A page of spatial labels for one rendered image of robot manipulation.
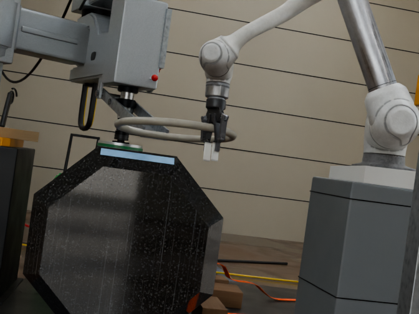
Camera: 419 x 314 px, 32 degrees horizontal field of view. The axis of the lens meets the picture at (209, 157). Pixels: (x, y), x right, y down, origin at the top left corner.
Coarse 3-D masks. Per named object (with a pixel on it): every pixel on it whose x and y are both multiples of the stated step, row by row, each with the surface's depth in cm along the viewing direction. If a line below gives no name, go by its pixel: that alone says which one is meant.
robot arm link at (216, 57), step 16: (288, 0) 271; (304, 0) 268; (320, 0) 271; (272, 16) 264; (288, 16) 268; (240, 32) 257; (256, 32) 259; (208, 48) 250; (224, 48) 251; (240, 48) 258; (208, 64) 252; (224, 64) 254
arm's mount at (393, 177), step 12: (336, 168) 273; (348, 168) 262; (360, 168) 252; (372, 168) 249; (384, 168) 250; (348, 180) 261; (360, 180) 250; (372, 180) 249; (384, 180) 250; (396, 180) 251; (408, 180) 252
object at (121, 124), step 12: (120, 120) 276; (132, 120) 270; (144, 120) 267; (156, 120) 265; (168, 120) 265; (180, 120) 265; (132, 132) 300; (144, 132) 305; (156, 132) 309; (228, 132) 276
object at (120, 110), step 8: (104, 88) 364; (96, 96) 361; (104, 96) 359; (112, 96) 351; (112, 104) 346; (120, 104) 337; (136, 104) 349; (120, 112) 334; (128, 112) 324; (136, 112) 347; (144, 112) 337; (144, 128) 306; (152, 128) 325; (160, 128) 317; (144, 136) 307
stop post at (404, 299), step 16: (416, 96) 174; (416, 176) 173; (416, 192) 171; (416, 208) 170; (416, 224) 169; (416, 240) 167; (416, 256) 166; (416, 272) 166; (400, 288) 173; (416, 288) 166; (400, 304) 171; (416, 304) 166
